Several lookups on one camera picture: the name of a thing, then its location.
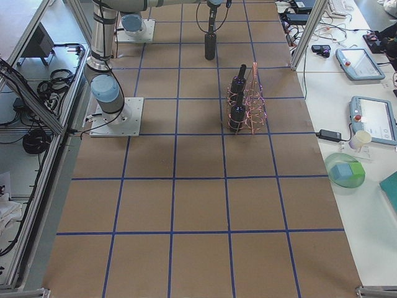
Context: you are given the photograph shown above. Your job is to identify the lower teach pendant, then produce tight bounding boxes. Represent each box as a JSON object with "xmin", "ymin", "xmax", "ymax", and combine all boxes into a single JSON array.
[{"xmin": 349, "ymin": 96, "xmax": 396, "ymax": 146}]

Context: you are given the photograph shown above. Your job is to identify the copper wire wine basket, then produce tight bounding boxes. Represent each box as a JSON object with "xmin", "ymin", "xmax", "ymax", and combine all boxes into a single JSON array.
[{"xmin": 227, "ymin": 61, "xmax": 267, "ymax": 134}]

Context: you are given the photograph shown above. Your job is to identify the teal book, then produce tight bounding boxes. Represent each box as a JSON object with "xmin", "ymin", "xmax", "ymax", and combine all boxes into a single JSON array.
[{"xmin": 380, "ymin": 172, "xmax": 397, "ymax": 211}]

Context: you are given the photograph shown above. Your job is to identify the dark wine bottle far slot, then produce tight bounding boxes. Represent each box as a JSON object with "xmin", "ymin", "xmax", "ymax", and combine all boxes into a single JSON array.
[{"xmin": 229, "ymin": 64, "xmax": 246, "ymax": 101}]

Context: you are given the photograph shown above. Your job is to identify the green foam cube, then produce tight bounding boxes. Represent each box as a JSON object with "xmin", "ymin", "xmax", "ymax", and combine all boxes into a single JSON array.
[{"xmin": 349, "ymin": 161, "xmax": 365, "ymax": 179}]

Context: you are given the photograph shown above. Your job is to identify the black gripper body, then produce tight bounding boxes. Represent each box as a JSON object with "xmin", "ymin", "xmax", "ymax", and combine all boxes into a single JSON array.
[{"xmin": 207, "ymin": 0, "xmax": 222, "ymax": 31}]

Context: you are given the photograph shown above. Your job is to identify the aluminium frame post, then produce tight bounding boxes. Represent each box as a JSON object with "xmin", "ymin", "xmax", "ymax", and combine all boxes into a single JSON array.
[{"xmin": 290, "ymin": 0, "xmax": 328, "ymax": 71}]

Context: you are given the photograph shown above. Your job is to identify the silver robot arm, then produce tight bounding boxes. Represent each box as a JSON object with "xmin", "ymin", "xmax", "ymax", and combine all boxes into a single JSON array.
[
  {"xmin": 84, "ymin": 1, "xmax": 196, "ymax": 123},
  {"xmin": 121, "ymin": 1, "xmax": 222, "ymax": 36}
]

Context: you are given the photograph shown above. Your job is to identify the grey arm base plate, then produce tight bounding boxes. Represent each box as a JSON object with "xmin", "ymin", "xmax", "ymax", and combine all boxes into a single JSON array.
[
  {"xmin": 115, "ymin": 17, "xmax": 155, "ymax": 43},
  {"xmin": 89, "ymin": 97, "xmax": 144, "ymax": 137}
]

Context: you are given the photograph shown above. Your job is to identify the blue foam cube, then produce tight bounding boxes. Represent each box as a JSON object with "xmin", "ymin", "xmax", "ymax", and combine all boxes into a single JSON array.
[{"xmin": 329, "ymin": 163, "xmax": 352, "ymax": 181}]

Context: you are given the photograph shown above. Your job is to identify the green glass bowl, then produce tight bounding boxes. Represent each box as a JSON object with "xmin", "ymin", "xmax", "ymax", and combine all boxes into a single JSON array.
[{"xmin": 324, "ymin": 153, "xmax": 365, "ymax": 188}]

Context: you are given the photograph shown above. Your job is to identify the dark wine bottle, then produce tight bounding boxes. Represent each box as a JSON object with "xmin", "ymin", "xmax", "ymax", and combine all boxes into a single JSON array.
[
  {"xmin": 205, "ymin": 32, "xmax": 216, "ymax": 60},
  {"xmin": 229, "ymin": 92, "xmax": 246, "ymax": 132}
]

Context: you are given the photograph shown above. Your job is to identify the teach pendant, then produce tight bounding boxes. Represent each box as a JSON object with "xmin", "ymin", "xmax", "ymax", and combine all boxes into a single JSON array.
[
  {"xmin": 335, "ymin": 48, "xmax": 385, "ymax": 81},
  {"xmin": 349, "ymin": 96, "xmax": 396, "ymax": 146}
]

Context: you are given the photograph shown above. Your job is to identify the black power adapter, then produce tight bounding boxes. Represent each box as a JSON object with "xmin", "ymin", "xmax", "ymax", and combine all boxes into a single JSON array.
[{"xmin": 316, "ymin": 129, "xmax": 342, "ymax": 143}]

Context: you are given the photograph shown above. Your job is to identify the upper teach pendant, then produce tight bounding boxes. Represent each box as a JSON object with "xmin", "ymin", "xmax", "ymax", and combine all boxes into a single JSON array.
[{"xmin": 335, "ymin": 48, "xmax": 385, "ymax": 81}]

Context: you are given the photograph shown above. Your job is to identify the white paper cup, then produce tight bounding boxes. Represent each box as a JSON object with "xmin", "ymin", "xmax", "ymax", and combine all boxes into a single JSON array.
[{"xmin": 349, "ymin": 130, "xmax": 372, "ymax": 151}]

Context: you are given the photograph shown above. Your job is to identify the black box on stand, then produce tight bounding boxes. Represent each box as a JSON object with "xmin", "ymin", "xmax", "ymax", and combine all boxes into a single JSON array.
[{"xmin": 17, "ymin": 22, "xmax": 55, "ymax": 66}]

